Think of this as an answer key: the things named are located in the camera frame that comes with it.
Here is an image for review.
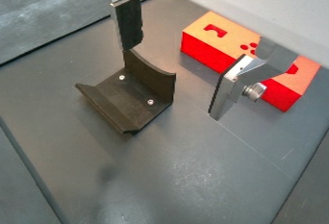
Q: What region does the black curved holder stand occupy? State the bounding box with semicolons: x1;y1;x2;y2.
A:
76;50;177;134

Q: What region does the red shape sorter board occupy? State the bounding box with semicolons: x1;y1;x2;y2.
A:
181;12;320;112

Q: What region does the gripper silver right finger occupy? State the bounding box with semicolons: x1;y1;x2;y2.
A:
209;38;298;120

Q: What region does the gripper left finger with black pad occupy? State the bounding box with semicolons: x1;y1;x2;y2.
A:
110;0;143;51

